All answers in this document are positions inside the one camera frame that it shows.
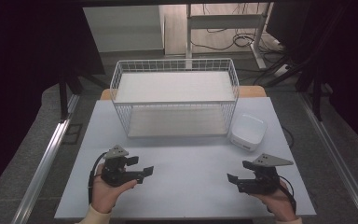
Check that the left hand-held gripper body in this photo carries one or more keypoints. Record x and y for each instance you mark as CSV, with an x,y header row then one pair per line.
x,y
113,174

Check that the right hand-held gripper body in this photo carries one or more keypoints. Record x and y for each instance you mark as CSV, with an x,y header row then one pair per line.
x,y
264,182

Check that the white square box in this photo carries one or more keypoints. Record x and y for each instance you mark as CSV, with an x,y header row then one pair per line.
x,y
248,130

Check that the person's left hand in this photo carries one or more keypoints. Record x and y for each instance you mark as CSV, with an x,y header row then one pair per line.
x,y
104,196

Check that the person's right hand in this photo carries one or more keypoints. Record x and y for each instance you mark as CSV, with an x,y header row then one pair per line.
x,y
278,205

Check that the wooden table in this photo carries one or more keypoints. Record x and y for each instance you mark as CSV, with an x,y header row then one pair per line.
x,y
251,92

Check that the black metal stand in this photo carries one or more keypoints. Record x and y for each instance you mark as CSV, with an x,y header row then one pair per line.
x,y
316,96
63,96

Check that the white power strip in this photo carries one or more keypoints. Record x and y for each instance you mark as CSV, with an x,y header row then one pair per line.
x,y
282,70

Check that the white cabinet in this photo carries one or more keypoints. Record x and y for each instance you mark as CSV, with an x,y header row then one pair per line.
x,y
124,29

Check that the aluminium rail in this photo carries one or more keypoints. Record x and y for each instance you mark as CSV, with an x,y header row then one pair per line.
x,y
43,168
338,155

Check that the white metal desk frame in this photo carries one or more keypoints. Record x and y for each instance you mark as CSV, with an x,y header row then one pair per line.
x,y
227,21

